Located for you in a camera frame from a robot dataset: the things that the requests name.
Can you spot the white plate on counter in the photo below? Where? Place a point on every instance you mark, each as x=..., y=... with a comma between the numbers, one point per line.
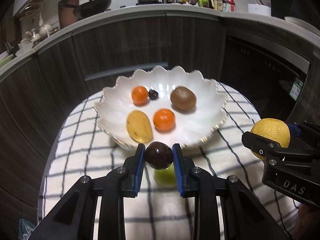
x=299, y=22

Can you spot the large yellow lemon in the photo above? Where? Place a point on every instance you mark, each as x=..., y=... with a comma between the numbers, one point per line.
x=273, y=129

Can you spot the white teapot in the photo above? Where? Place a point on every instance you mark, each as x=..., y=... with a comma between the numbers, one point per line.
x=45, y=29

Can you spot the small orange kumquat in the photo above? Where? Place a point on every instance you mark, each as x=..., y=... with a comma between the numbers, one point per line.
x=139, y=95

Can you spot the yellow mango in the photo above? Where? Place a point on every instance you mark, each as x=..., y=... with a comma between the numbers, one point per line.
x=138, y=127

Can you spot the green apple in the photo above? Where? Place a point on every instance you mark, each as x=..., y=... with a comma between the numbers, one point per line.
x=165, y=177

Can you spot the brown kiwi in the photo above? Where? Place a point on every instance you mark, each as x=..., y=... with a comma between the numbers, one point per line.
x=183, y=98

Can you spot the white scalloped ceramic bowl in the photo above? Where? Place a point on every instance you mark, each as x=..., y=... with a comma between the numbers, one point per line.
x=193, y=128

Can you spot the black wok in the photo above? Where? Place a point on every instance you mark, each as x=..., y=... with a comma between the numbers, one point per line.
x=88, y=9

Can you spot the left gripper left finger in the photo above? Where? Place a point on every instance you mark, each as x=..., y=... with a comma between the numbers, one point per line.
x=122, y=182

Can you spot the orange mandarin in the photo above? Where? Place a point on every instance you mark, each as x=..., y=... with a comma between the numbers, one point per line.
x=164, y=120

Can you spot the silver drawer handle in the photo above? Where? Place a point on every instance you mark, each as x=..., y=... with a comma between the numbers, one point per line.
x=122, y=70

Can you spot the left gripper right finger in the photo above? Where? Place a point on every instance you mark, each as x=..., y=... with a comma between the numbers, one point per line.
x=195, y=182

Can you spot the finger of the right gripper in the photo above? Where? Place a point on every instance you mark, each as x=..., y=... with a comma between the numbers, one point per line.
x=262, y=146
x=307, y=132

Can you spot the dark plum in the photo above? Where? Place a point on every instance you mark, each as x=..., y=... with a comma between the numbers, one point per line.
x=158, y=155
x=153, y=95

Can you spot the white black checked cloth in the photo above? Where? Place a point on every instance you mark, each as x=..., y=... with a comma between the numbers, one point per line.
x=158, y=212

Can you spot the green energy label sticker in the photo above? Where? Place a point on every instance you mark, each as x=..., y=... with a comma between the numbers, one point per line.
x=296, y=89

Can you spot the white small appliance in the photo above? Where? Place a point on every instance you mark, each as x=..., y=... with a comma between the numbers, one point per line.
x=259, y=9

